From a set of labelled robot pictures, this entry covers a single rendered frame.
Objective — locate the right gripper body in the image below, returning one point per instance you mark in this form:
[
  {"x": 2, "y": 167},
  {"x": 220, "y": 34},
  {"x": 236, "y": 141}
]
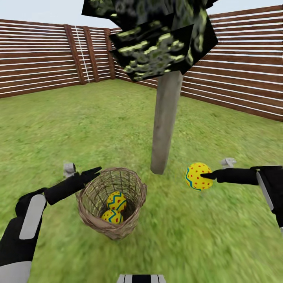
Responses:
[{"x": 230, "y": 175}]

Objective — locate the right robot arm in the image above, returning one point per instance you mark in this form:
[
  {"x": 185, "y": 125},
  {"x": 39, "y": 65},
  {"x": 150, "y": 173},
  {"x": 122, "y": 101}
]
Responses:
[{"x": 269, "y": 177}]

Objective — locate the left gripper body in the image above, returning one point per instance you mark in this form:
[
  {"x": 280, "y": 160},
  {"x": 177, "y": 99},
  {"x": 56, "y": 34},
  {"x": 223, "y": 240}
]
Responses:
[{"x": 71, "y": 185}]

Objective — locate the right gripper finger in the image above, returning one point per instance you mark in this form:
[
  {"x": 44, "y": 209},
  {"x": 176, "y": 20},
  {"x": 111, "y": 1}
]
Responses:
[{"x": 210, "y": 175}]

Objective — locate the easter egg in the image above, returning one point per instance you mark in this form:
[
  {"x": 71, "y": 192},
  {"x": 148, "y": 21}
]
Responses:
[
  {"x": 117, "y": 201},
  {"x": 195, "y": 179},
  {"x": 113, "y": 215}
]

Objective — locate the wicker basket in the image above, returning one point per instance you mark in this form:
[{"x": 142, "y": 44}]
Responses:
[{"x": 95, "y": 194}]

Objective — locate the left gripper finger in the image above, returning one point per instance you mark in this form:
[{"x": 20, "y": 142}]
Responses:
[
  {"x": 85, "y": 175},
  {"x": 92, "y": 177}
]

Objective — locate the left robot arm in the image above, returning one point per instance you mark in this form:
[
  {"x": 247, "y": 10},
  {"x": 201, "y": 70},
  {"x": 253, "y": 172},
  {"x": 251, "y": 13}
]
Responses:
[{"x": 20, "y": 238}]

